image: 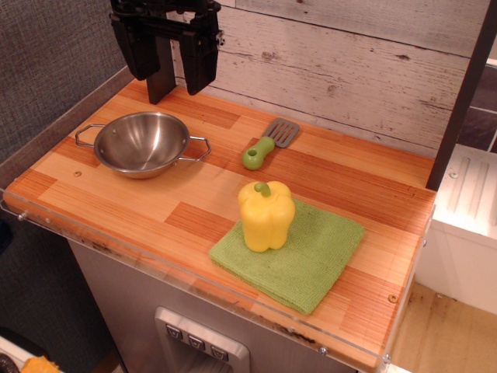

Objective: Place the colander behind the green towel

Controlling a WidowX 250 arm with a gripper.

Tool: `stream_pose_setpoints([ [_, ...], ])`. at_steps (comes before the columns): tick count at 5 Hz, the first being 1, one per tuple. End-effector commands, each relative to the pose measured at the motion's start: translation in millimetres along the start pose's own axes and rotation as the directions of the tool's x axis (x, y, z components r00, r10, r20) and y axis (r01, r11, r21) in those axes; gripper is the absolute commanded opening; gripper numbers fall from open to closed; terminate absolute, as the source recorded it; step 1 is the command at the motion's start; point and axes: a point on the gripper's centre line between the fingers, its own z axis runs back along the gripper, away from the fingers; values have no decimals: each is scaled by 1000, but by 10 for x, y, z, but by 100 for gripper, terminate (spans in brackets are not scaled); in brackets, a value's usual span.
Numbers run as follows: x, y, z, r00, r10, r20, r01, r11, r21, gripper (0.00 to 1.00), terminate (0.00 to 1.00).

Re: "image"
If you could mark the yellow toy bell pepper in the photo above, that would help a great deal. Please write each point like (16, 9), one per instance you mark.
(267, 211)

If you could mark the dark right shelf post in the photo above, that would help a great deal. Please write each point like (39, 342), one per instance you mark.
(469, 85)

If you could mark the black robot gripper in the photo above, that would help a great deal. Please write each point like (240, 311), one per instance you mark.
(193, 23)

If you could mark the silver dispenser button panel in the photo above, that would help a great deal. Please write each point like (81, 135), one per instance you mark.
(191, 347)

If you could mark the grey spatula green handle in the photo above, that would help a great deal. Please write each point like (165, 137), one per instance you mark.
(279, 133)

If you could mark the dark left shelf post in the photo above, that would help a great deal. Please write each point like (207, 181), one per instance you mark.
(162, 82)

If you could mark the clear acrylic table guard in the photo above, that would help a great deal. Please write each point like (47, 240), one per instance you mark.
(169, 234)

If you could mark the green folded cloth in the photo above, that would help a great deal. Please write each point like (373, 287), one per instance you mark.
(301, 273)

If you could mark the orange object bottom left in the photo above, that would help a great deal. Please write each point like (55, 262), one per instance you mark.
(39, 365)

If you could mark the dark shelf post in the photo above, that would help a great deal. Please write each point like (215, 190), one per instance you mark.
(162, 82)
(469, 85)

